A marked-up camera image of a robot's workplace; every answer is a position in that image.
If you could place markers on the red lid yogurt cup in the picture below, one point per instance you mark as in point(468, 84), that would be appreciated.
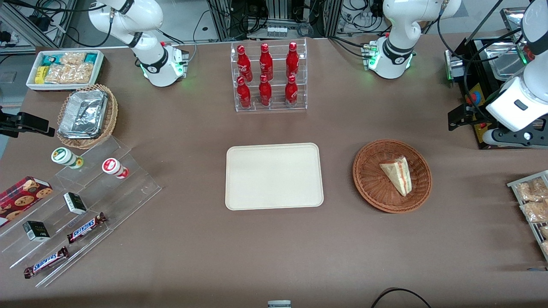
point(113, 167)

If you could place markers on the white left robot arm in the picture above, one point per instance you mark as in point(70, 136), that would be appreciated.
point(524, 98)

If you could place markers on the clear acrylic bottle rack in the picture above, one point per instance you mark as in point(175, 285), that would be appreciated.
point(278, 70)

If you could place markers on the teal snack packet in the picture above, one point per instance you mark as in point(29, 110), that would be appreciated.
point(90, 57)
point(50, 59)

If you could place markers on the small grey device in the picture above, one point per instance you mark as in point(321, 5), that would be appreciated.
point(279, 304)

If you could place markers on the green lid yogurt cup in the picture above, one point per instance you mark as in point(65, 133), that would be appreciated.
point(64, 156)

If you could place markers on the silver metal tray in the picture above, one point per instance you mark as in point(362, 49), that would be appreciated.
point(513, 19)
point(503, 64)

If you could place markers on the aluminium profile frame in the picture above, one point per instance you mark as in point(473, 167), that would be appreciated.
point(274, 17)
point(25, 25)

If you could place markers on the Snickers chocolate bar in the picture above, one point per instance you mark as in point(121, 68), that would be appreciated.
point(85, 227)
point(46, 262)

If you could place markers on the red cola bottle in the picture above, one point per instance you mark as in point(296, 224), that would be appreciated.
point(265, 92)
point(244, 94)
point(292, 60)
point(266, 62)
point(243, 64)
point(291, 90)

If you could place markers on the black metal frame machine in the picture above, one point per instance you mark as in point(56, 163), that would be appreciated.
point(462, 85)

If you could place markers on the light wicker basket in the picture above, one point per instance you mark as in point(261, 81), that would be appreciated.
point(112, 115)

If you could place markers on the clear nut snack bag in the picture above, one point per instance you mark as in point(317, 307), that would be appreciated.
point(531, 190)
point(535, 210)
point(72, 57)
point(68, 73)
point(544, 232)

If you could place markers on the brown wicker basket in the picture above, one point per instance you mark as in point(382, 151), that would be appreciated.
point(370, 179)

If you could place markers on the small dark green box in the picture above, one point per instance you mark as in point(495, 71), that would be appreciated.
point(75, 203)
point(36, 231)

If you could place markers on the cream plastic tray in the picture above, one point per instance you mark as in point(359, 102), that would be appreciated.
point(274, 176)

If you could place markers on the yellow snack packet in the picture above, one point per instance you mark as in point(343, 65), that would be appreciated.
point(41, 75)

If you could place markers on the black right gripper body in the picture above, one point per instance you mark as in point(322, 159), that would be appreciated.
point(13, 122)

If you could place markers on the white plastic snack bin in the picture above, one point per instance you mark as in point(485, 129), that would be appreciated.
point(99, 64)

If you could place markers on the red plaid cookie box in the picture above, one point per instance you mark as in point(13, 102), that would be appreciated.
point(21, 199)

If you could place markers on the triangle sandwich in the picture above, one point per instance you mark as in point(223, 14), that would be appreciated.
point(398, 175)

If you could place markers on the clear acrylic step stand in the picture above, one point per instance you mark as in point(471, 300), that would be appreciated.
point(124, 201)

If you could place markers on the stacked aluminium foil containers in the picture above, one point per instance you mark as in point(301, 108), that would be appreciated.
point(83, 113)

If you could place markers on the yellow red emergency stop button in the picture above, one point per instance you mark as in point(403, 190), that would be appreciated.
point(475, 96)

